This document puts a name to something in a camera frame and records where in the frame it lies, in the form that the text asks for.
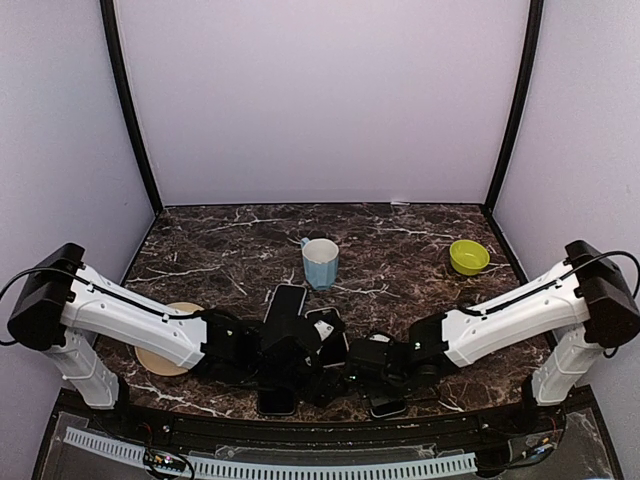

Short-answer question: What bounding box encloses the black phone case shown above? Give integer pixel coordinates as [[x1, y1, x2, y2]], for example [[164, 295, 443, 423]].
[[256, 389, 297, 417]]

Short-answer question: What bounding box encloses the pink phone case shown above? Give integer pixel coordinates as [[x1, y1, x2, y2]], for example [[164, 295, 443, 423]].
[[304, 307, 350, 370]]

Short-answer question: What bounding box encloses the black screen smartphone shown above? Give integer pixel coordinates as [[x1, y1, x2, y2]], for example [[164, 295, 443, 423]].
[[264, 284, 307, 321]]

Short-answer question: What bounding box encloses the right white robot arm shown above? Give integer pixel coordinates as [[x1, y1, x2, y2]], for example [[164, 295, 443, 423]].
[[347, 240, 639, 434]]

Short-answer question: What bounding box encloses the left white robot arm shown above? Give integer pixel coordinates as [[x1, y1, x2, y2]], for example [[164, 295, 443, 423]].
[[7, 243, 349, 436]]

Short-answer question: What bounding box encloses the blue ceramic mug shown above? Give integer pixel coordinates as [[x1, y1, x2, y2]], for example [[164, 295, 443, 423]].
[[301, 238, 340, 291]]

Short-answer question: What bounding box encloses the lime green bowl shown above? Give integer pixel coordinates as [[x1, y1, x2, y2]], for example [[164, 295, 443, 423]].
[[449, 239, 490, 276]]

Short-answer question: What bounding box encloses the beige round plate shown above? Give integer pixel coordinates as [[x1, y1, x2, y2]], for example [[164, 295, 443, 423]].
[[135, 315, 206, 376]]

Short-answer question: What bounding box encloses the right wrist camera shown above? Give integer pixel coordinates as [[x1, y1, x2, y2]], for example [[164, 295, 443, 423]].
[[346, 332, 403, 386]]

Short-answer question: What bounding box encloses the white slotted cable duct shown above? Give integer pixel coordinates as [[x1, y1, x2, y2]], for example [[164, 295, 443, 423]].
[[63, 427, 478, 479]]

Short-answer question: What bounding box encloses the black front rail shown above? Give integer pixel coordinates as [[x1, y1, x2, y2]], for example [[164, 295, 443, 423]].
[[129, 405, 566, 449]]

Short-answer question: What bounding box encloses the right black frame post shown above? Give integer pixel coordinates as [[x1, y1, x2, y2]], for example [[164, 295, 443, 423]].
[[483, 0, 544, 217]]

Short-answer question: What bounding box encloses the black frame post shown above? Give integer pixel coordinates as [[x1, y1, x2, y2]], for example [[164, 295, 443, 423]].
[[483, 0, 544, 217], [99, 0, 164, 216]]

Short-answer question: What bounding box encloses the left black frame post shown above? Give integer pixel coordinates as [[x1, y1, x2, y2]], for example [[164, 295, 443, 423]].
[[99, 0, 164, 216]]

